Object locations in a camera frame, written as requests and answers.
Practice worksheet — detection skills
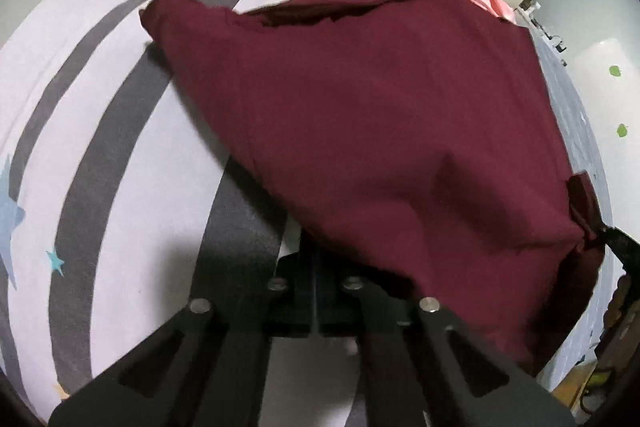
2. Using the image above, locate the white panel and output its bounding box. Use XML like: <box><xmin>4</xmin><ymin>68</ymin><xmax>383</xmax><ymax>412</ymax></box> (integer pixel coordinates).
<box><xmin>574</xmin><ymin>37</ymin><xmax>640</xmax><ymax>168</ymax></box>

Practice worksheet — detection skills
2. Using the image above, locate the white bedside table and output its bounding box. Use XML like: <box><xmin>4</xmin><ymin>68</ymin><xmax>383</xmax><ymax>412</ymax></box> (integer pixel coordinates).
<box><xmin>517</xmin><ymin>0</ymin><xmax>571</xmax><ymax>68</ymax></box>

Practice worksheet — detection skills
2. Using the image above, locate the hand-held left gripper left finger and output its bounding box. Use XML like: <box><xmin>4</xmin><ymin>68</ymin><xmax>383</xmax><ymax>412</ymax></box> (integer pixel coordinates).
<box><xmin>49</xmin><ymin>251</ymin><xmax>317</xmax><ymax>427</ymax></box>

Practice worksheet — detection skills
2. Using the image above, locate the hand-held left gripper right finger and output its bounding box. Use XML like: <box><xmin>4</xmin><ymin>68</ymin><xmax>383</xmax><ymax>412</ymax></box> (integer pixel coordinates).
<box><xmin>317</xmin><ymin>252</ymin><xmax>577</xmax><ymax>427</ymax></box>

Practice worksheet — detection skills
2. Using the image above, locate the grey striped bed sheet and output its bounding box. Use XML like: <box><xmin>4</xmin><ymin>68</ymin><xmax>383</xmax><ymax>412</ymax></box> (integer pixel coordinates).
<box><xmin>0</xmin><ymin>0</ymin><xmax>576</xmax><ymax>427</ymax></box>

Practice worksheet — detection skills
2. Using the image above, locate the maroon printed shirt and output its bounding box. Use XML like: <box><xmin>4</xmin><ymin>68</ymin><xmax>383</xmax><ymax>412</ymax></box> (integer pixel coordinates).
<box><xmin>139</xmin><ymin>0</ymin><xmax>608</xmax><ymax>375</ymax></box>

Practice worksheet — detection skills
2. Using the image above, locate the blue-grey quilt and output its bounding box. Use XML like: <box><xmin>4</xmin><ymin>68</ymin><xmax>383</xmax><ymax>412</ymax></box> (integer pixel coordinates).
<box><xmin>520</xmin><ymin>22</ymin><xmax>625</xmax><ymax>388</ymax></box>

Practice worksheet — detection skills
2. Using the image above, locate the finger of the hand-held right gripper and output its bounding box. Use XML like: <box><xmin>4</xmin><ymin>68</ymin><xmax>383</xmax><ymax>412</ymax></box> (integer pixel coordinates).
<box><xmin>601</xmin><ymin>226</ymin><xmax>640</xmax><ymax>279</ymax></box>

